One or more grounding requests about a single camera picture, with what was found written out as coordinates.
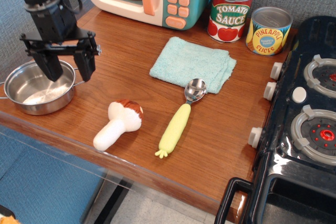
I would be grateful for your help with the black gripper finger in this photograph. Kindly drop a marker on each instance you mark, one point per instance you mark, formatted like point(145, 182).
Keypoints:
point(86, 63)
point(49, 63)

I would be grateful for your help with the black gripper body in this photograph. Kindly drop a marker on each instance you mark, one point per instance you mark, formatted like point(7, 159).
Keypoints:
point(56, 23)

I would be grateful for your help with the small steel pot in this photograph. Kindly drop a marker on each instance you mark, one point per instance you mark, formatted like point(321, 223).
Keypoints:
point(33, 93)

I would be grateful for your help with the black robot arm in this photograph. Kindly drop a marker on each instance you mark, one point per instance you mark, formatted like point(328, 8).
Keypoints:
point(72, 43)

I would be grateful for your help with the plush mushroom toy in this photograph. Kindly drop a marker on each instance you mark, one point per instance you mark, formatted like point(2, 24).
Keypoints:
point(124, 116)

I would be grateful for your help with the light blue folded cloth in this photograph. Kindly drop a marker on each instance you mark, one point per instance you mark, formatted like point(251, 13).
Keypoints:
point(180, 61)

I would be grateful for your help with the tomato sauce can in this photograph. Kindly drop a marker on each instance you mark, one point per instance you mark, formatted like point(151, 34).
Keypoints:
point(227, 19)

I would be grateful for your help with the pineapple slices can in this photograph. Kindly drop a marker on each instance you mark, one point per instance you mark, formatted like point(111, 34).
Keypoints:
point(268, 30)

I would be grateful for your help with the black toy stove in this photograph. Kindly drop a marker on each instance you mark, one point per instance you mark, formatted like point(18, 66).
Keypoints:
point(294, 168)

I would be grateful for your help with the spoon with yellow-green handle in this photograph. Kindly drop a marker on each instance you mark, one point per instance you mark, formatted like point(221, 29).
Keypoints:
point(193, 92)

